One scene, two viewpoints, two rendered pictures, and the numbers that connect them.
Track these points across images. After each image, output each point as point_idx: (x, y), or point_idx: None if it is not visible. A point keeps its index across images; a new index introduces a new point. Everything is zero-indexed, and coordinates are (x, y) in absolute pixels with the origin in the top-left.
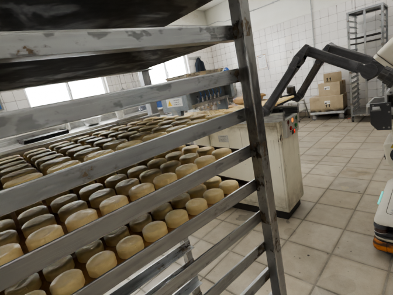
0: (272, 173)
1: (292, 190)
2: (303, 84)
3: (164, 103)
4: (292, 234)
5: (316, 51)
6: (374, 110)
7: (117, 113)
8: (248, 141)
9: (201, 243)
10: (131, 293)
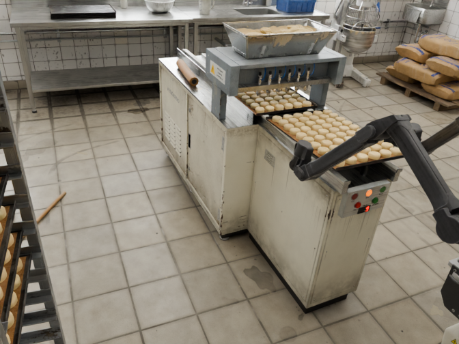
0: (304, 248)
1: (328, 283)
2: (430, 139)
3: (207, 63)
4: (287, 340)
5: (403, 138)
6: (453, 278)
7: (201, 4)
8: (294, 187)
9: (175, 280)
10: (61, 300)
